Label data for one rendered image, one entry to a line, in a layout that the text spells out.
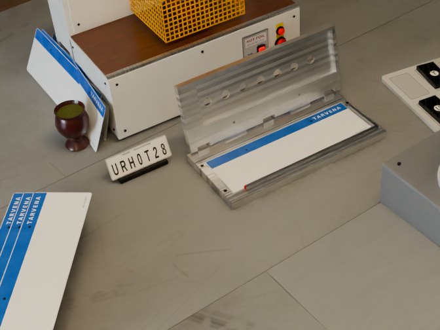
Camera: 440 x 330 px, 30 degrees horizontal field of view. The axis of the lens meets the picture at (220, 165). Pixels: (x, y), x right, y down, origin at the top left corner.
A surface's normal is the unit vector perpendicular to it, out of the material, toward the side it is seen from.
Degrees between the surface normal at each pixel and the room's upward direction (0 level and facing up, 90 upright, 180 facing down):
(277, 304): 0
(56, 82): 63
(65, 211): 0
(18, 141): 0
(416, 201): 90
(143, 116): 90
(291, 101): 79
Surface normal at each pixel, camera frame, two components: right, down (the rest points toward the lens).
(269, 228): -0.07, -0.75
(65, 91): -0.77, 0.01
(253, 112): 0.49, 0.38
